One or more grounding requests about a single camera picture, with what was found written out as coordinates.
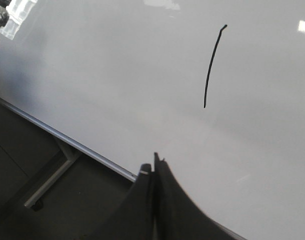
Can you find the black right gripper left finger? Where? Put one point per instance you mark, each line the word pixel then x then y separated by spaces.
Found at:
pixel 134 218

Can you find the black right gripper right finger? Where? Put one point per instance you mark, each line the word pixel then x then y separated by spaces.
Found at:
pixel 177 216

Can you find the white whiteboard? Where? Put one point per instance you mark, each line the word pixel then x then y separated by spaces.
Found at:
pixel 126 78

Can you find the grey metal stand leg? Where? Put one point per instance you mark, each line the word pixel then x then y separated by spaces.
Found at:
pixel 34 202

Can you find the grey aluminium marker tray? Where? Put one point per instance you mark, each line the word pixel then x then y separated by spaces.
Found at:
pixel 68 140

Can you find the black drawn marker line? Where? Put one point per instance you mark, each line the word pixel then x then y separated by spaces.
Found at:
pixel 211 64

